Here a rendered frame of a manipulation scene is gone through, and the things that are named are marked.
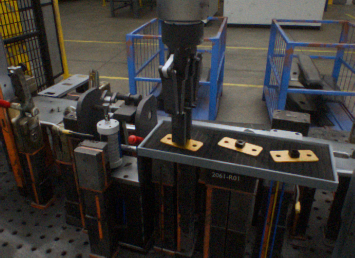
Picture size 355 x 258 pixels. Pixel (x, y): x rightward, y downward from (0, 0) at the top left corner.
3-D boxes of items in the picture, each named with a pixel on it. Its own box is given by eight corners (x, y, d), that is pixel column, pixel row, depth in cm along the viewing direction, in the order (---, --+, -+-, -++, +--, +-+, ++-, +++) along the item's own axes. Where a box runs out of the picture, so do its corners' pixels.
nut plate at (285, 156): (310, 151, 65) (311, 146, 64) (318, 162, 61) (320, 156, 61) (268, 151, 64) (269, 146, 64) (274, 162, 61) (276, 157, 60)
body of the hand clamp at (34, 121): (56, 198, 122) (39, 113, 107) (45, 210, 117) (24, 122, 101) (44, 195, 124) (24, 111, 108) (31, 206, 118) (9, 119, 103)
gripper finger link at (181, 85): (191, 56, 58) (187, 57, 57) (187, 115, 62) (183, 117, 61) (171, 53, 60) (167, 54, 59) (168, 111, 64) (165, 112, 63)
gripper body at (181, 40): (190, 26, 51) (189, 82, 56) (212, 18, 58) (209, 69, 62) (151, 22, 55) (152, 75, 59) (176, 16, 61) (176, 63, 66)
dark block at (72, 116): (105, 221, 111) (92, 109, 93) (95, 236, 106) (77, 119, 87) (93, 218, 113) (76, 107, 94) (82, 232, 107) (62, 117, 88)
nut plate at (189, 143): (203, 144, 67) (204, 139, 66) (195, 152, 64) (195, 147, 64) (168, 134, 71) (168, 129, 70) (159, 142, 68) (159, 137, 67)
